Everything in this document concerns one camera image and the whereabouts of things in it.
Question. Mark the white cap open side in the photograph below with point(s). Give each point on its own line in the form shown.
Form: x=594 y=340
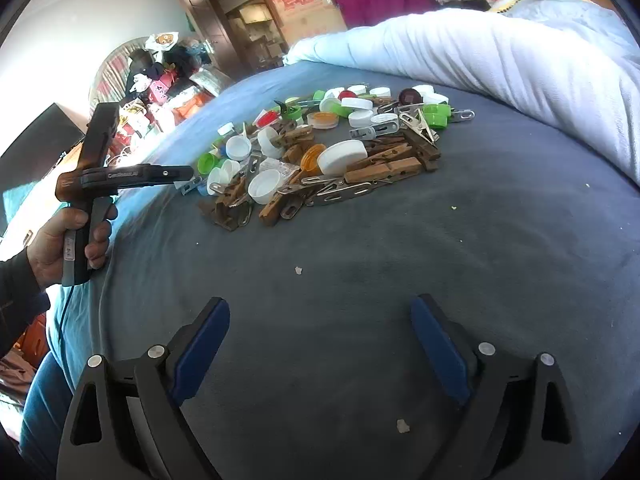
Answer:
x=264 y=186

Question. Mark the person's left hand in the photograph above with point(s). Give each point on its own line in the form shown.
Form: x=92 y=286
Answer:
x=45 y=254

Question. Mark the left forearm dark sleeve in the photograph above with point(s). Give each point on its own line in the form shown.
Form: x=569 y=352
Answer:
x=21 y=299

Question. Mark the large white bottle cap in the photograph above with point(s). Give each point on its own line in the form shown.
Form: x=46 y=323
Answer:
x=334 y=160

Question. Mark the dark wooden door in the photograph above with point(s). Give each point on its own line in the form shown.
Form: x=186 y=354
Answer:
x=212 y=25

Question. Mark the metal clothespin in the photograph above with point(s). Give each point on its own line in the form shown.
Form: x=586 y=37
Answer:
x=338 y=192

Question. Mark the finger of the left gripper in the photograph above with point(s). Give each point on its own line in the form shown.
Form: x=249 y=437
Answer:
x=157 y=175

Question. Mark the magenta cloth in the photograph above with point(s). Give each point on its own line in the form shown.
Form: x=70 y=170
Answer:
x=358 y=13

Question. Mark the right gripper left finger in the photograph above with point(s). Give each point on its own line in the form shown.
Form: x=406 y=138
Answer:
x=125 y=419

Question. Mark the blue bed sheet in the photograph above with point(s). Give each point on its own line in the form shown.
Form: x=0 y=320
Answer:
x=523 y=234

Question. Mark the cardboard box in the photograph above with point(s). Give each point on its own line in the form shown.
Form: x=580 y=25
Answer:
x=308 y=18

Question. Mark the dark wooden clothespin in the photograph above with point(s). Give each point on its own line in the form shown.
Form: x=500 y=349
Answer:
x=426 y=153

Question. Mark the orange bottle cap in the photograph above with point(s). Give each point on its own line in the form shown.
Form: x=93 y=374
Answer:
x=309 y=162

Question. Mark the white folded duvet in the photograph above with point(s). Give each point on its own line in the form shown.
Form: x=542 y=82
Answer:
x=568 y=63

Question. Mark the green flip cap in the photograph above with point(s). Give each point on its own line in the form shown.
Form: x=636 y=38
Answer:
x=437 y=115

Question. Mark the dark maroon cap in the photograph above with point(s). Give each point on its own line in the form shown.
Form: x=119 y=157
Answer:
x=409 y=96

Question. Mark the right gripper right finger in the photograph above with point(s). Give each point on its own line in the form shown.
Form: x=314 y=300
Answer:
x=517 y=420

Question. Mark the red bottle cap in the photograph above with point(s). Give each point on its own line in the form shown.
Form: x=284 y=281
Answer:
x=266 y=118

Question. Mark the clutter pile on chair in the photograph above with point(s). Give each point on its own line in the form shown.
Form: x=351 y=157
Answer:
x=158 y=82

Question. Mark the light wooden clothespin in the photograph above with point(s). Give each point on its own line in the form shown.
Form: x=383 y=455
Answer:
x=385 y=171

